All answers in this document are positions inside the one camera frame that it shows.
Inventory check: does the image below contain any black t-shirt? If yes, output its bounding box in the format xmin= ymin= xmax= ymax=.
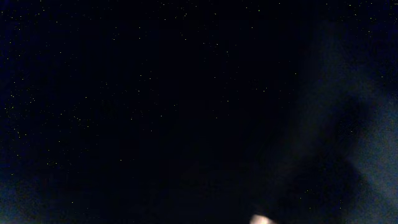
xmin=1 ymin=1 xmax=397 ymax=223

